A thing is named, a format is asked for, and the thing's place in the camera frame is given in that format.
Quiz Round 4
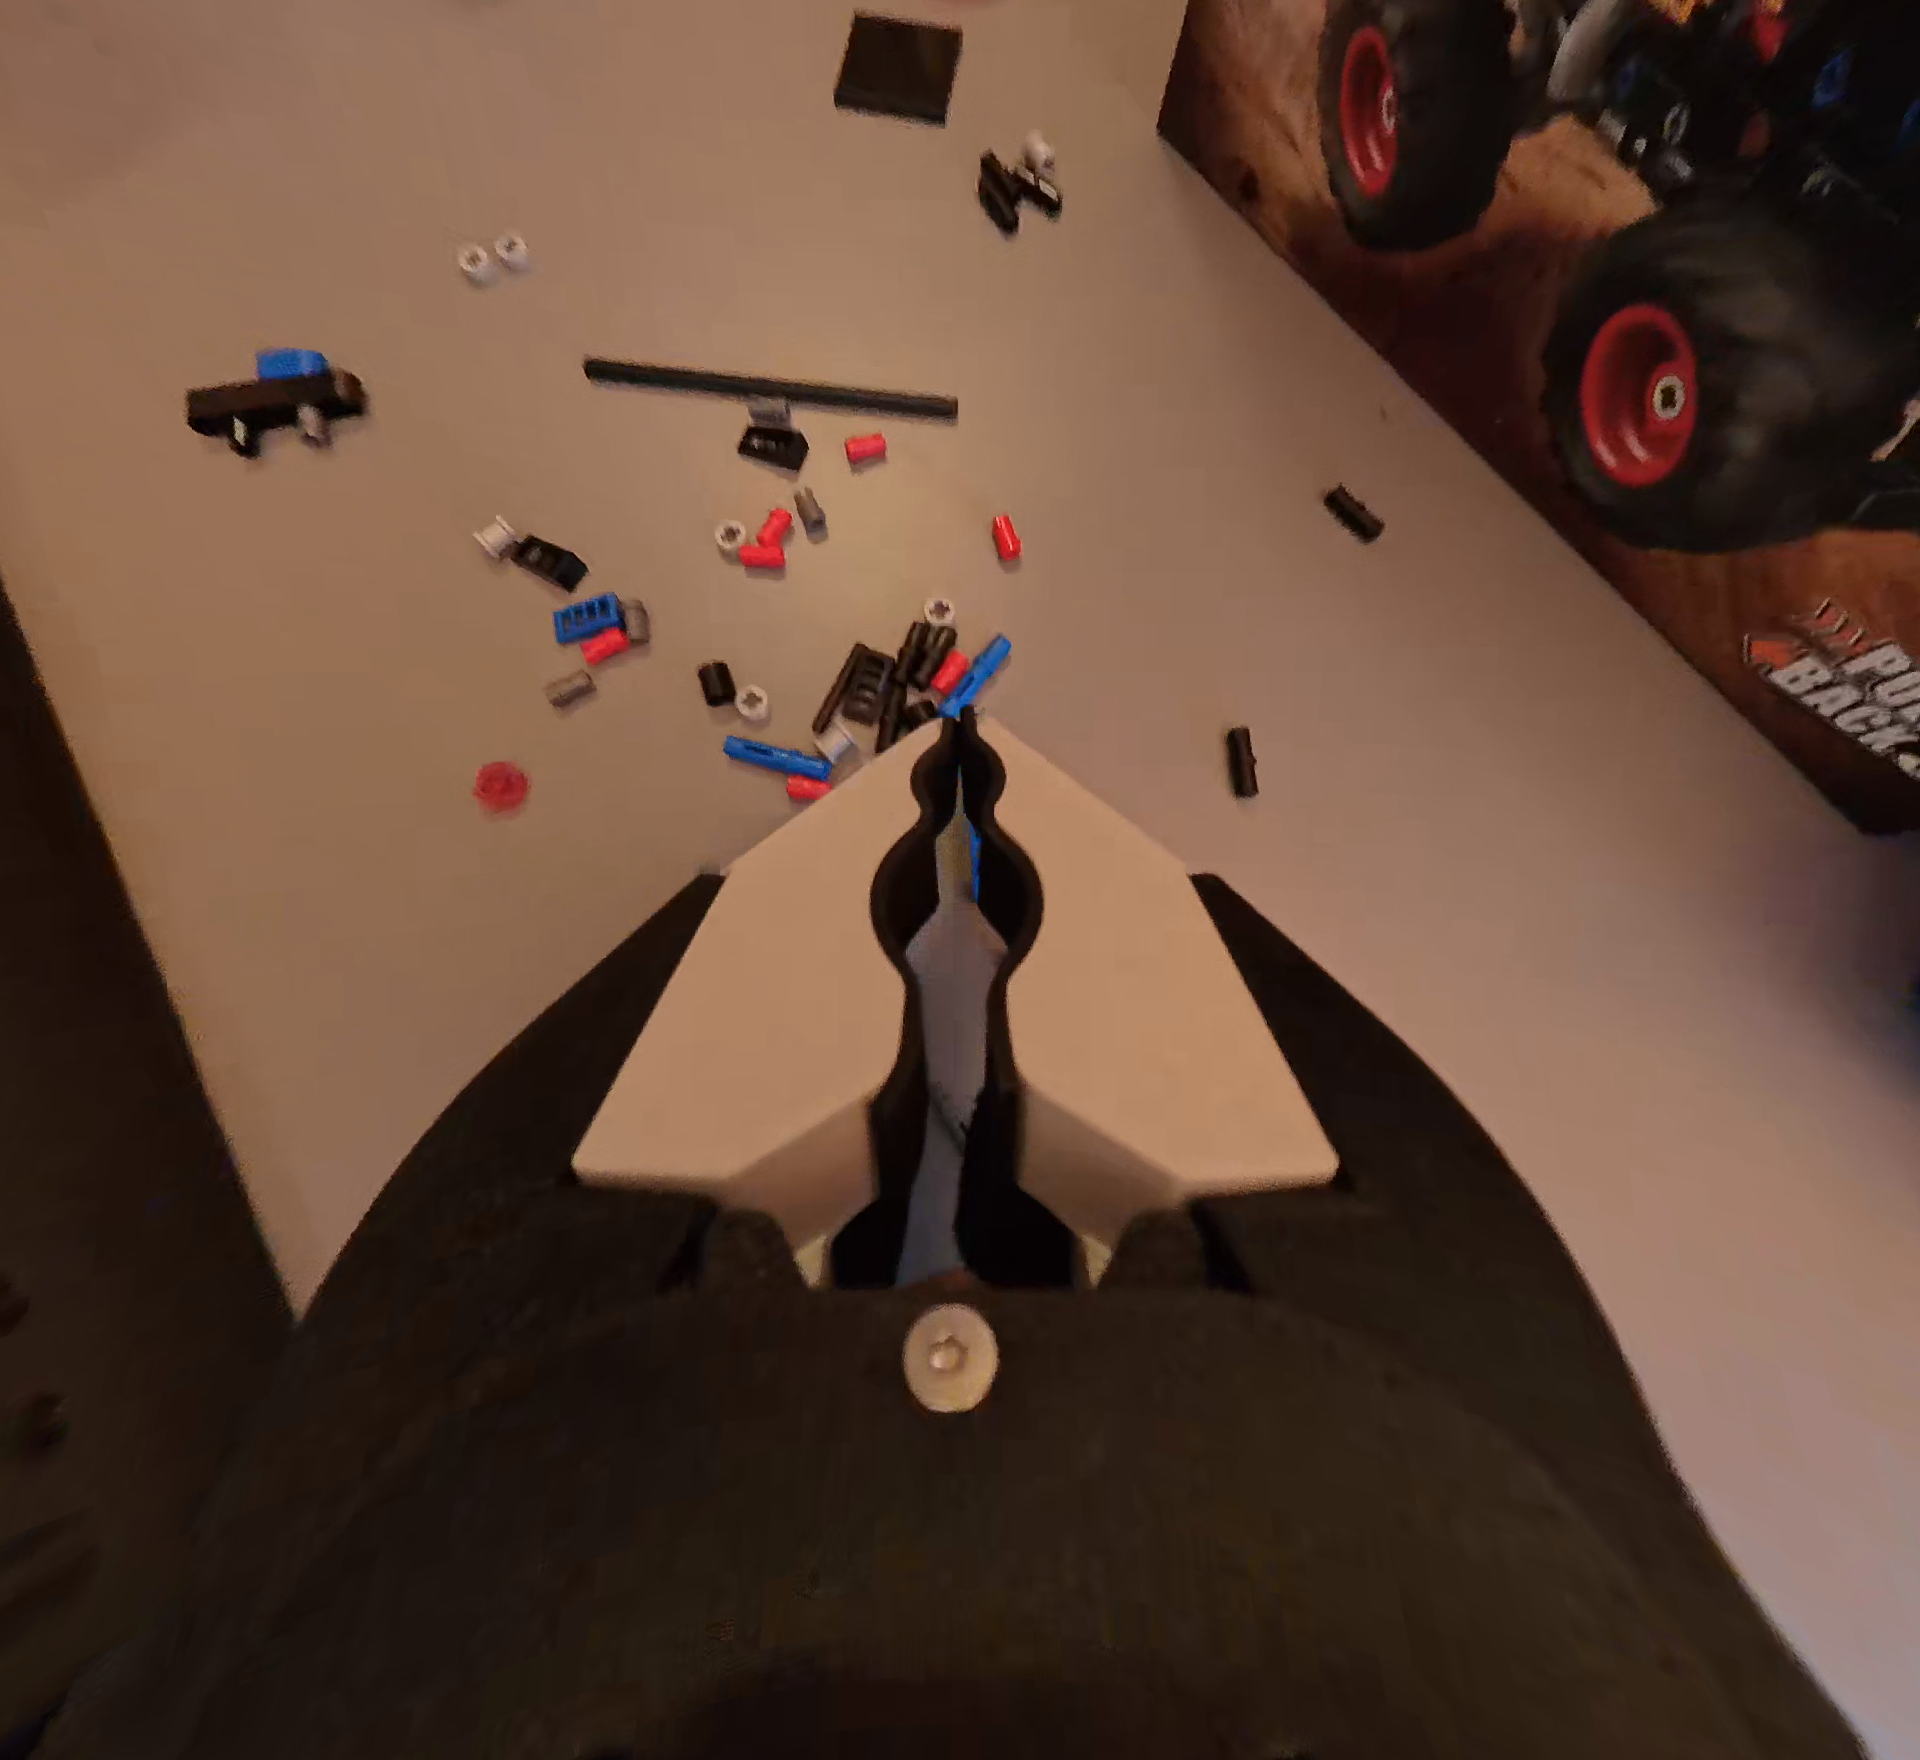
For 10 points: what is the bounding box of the grey desk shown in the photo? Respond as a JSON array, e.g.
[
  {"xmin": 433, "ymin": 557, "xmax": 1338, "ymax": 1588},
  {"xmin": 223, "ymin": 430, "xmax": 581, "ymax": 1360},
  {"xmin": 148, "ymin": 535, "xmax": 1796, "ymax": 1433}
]
[{"xmin": 0, "ymin": 0, "xmax": 1920, "ymax": 1760}]

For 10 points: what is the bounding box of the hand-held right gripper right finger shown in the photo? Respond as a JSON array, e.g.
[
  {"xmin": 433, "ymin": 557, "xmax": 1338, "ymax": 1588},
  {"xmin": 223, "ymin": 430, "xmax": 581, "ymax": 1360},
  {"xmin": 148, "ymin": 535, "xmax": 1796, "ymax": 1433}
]
[{"xmin": 959, "ymin": 710, "xmax": 1340, "ymax": 1287}]

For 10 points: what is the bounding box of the black square printed tile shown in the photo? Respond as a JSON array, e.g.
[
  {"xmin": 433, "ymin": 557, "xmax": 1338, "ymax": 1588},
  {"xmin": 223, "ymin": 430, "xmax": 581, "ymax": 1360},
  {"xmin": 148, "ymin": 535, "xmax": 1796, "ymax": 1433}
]
[{"xmin": 833, "ymin": 10, "xmax": 965, "ymax": 126}]

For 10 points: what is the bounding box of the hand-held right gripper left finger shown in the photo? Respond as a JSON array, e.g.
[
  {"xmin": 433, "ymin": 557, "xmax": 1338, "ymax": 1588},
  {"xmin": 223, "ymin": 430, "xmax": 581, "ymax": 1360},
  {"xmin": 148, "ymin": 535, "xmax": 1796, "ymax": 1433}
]
[{"xmin": 572, "ymin": 714, "xmax": 962, "ymax": 1287}]

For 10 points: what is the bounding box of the toy truck set box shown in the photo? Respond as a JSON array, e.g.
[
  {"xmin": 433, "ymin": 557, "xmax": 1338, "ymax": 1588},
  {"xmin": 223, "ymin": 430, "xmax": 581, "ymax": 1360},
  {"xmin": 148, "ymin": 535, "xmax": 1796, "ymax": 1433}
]
[{"xmin": 1156, "ymin": 0, "xmax": 1920, "ymax": 835}]

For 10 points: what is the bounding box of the pile of small toy bricks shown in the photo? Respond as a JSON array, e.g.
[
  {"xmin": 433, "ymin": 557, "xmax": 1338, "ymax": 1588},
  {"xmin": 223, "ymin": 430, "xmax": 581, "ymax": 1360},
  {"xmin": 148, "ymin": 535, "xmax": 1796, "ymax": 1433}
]
[{"xmin": 542, "ymin": 596, "xmax": 1016, "ymax": 806}]

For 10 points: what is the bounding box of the dark grey holed beam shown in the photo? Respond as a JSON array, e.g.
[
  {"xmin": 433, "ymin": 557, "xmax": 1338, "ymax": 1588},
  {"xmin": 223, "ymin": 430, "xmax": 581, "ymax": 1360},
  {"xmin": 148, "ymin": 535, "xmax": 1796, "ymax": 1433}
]
[{"xmin": 183, "ymin": 368, "xmax": 370, "ymax": 436}]

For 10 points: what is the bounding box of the long black axle rod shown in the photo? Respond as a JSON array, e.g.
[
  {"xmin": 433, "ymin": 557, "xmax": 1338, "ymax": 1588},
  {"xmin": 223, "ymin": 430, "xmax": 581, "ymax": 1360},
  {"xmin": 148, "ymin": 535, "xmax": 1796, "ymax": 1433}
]
[{"xmin": 582, "ymin": 357, "xmax": 962, "ymax": 426}]

